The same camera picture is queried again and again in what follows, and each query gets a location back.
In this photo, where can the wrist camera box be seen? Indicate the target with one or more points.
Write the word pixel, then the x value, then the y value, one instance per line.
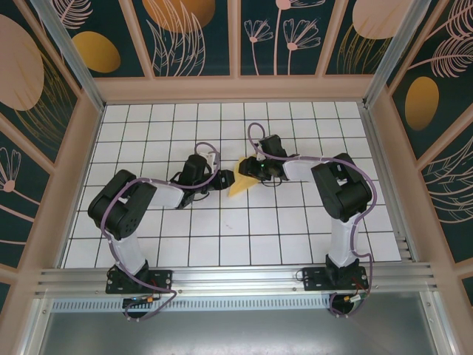
pixel 210 157
pixel 259 157

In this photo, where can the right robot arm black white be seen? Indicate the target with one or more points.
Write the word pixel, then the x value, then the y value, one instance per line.
pixel 343 240

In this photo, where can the dark panel single pink flower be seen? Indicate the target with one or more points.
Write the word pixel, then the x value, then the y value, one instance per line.
pixel 15 192

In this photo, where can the dark panel golden oval feathers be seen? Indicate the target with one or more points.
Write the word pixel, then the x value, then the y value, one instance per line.
pixel 436 74

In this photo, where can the dark panel large pink disc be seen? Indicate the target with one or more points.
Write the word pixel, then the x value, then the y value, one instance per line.
pixel 22 74

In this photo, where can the grey metal sheet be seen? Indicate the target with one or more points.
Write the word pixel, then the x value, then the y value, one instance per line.
pixel 236 333

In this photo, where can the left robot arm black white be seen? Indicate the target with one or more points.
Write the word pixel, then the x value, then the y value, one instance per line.
pixel 123 247

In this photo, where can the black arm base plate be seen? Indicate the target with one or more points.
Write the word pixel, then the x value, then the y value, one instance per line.
pixel 314 279
pixel 160 279

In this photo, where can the dark panel pink flowers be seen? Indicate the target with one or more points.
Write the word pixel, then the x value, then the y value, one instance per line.
pixel 281 37

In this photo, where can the aluminium frame post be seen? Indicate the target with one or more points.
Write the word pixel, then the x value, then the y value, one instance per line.
pixel 70 55
pixel 395 48

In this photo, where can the dark panel pale pink circle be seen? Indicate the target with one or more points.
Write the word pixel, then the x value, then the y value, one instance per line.
pixel 362 29

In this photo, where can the dark panel with golden oval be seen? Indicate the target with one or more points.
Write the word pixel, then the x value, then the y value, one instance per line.
pixel 96 51

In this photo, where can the long aluminium mounting rail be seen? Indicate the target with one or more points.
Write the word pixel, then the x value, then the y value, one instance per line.
pixel 236 275

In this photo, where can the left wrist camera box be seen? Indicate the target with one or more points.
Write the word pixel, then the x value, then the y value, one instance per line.
pixel 210 157

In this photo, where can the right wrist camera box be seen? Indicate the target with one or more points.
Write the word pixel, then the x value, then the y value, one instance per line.
pixel 259 157

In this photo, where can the dark panel golden circle leaves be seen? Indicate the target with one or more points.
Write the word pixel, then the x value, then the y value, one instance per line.
pixel 177 37

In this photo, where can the controller board orange connector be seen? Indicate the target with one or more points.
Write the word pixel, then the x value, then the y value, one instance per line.
pixel 142 299
pixel 354 297

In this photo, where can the aluminium side rail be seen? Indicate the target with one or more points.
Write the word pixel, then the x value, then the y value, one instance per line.
pixel 384 177

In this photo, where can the dark panel pink leaf outlines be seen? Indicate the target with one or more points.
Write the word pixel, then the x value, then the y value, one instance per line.
pixel 451 192

